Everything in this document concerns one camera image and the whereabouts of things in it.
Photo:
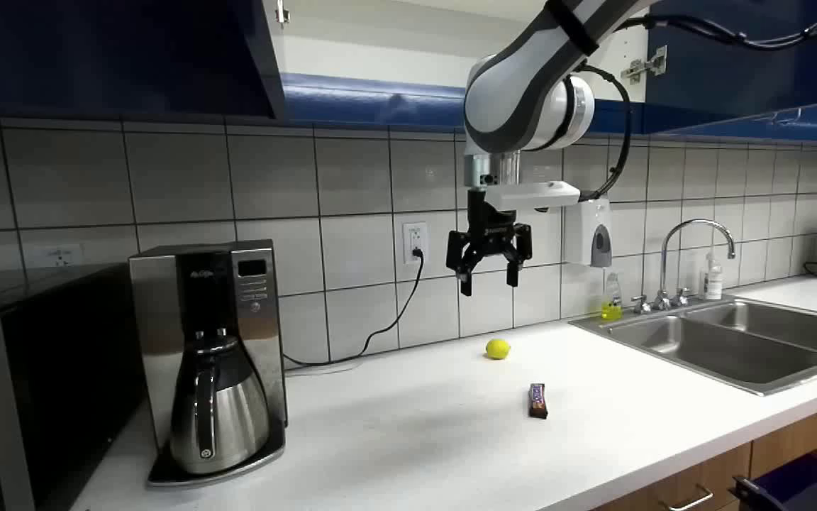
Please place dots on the black steel microwave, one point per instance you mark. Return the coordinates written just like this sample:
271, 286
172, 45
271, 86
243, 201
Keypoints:
40, 397

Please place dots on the steel coffee carafe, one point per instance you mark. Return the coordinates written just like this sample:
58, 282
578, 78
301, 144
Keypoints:
220, 414

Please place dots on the stainless steel double sink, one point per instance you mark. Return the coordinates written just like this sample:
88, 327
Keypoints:
739, 343

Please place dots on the chrome sink faucet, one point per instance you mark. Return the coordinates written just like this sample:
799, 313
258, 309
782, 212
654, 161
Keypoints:
674, 237

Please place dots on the white soap dispenser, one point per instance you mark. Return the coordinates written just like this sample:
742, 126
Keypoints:
585, 230

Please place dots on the small white bottle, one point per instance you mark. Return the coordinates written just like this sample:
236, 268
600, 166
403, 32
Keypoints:
712, 278

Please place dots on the metal cupboard hinge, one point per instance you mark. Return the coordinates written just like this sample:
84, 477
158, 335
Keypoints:
641, 66
281, 12

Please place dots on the yellow lemon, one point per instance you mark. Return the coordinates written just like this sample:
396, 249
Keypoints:
497, 349

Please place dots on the dark chocolate bar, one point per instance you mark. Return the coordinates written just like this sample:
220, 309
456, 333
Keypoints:
538, 401

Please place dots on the yellow dish soap bottle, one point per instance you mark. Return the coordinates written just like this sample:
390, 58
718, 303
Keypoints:
610, 300

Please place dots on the wooden base cabinet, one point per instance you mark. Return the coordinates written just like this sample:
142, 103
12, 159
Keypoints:
786, 440

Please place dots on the white wall outlet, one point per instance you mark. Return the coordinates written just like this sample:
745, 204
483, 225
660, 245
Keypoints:
64, 256
414, 239

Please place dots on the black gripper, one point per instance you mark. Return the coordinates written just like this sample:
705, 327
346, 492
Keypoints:
488, 220

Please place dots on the dark blue cupboard door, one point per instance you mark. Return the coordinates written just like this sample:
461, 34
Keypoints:
758, 79
105, 58

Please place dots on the dark blue chair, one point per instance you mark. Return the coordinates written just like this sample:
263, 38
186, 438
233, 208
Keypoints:
807, 484

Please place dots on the stainless steel coffee maker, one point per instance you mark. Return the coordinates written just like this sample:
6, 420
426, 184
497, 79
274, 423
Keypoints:
248, 300

